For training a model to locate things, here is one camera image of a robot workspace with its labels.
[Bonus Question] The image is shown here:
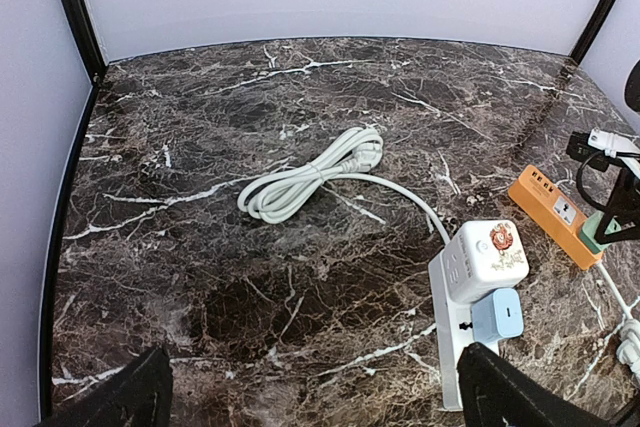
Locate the white power strip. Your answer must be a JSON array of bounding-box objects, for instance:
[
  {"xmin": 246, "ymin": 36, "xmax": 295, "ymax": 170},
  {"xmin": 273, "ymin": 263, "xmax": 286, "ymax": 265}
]
[{"xmin": 428, "ymin": 241, "xmax": 495, "ymax": 411}]

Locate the right black frame post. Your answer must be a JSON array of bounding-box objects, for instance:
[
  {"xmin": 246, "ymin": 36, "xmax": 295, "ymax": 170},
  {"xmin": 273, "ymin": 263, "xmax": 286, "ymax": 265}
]
[{"xmin": 569, "ymin": 0, "xmax": 616, "ymax": 65}]

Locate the blue plug adapter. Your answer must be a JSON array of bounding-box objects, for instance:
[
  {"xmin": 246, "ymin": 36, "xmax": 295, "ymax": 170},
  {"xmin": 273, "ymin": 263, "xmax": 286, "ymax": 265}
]
[{"xmin": 471, "ymin": 288, "xmax": 524, "ymax": 345}]

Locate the orange power strip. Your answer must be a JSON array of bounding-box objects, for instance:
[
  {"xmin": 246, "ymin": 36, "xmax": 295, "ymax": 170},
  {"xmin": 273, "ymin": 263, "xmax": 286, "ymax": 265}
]
[{"xmin": 508, "ymin": 164, "xmax": 603, "ymax": 270}]

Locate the left black frame post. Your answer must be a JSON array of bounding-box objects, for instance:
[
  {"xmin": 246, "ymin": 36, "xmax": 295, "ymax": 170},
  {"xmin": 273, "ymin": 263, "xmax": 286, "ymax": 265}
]
[{"xmin": 61, "ymin": 0, "xmax": 107, "ymax": 86}]

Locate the green plug adapter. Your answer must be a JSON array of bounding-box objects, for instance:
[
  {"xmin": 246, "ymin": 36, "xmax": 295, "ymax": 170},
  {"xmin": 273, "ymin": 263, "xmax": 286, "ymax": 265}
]
[{"xmin": 579, "ymin": 211, "xmax": 610, "ymax": 254}]

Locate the white cube socket adapter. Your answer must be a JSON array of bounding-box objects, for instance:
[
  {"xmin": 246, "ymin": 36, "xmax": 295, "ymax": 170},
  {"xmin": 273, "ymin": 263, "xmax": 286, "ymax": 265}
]
[{"xmin": 442, "ymin": 219, "xmax": 529, "ymax": 304}]

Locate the black frame post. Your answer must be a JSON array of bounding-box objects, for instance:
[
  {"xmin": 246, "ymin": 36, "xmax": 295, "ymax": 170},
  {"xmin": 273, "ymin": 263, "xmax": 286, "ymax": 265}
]
[
  {"xmin": 61, "ymin": 0, "xmax": 107, "ymax": 86},
  {"xmin": 569, "ymin": 0, "xmax": 616, "ymax": 65}
]

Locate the orange strip white cable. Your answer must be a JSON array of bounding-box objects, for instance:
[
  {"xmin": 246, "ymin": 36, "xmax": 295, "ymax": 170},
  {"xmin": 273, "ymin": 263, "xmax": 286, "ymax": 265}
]
[{"xmin": 594, "ymin": 262, "xmax": 640, "ymax": 383}]

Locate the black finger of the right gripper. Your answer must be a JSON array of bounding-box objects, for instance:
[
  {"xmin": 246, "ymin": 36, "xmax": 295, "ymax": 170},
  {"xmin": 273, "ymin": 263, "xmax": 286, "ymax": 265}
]
[{"xmin": 595, "ymin": 167, "xmax": 639, "ymax": 245}]

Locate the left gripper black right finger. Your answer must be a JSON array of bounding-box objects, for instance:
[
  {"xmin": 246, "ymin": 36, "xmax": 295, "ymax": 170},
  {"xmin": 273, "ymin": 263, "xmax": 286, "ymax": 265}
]
[{"xmin": 457, "ymin": 342, "xmax": 639, "ymax": 427}]

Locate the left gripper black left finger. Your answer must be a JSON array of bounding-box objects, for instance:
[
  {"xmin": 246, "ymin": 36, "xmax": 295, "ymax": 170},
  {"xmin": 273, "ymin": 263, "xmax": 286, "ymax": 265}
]
[{"xmin": 39, "ymin": 347, "xmax": 173, "ymax": 427}]

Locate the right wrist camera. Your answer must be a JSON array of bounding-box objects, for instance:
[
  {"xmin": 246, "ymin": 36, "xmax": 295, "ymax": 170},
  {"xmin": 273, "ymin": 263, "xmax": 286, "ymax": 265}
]
[{"xmin": 566, "ymin": 128, "xmax": 639, "ymax": 177}]

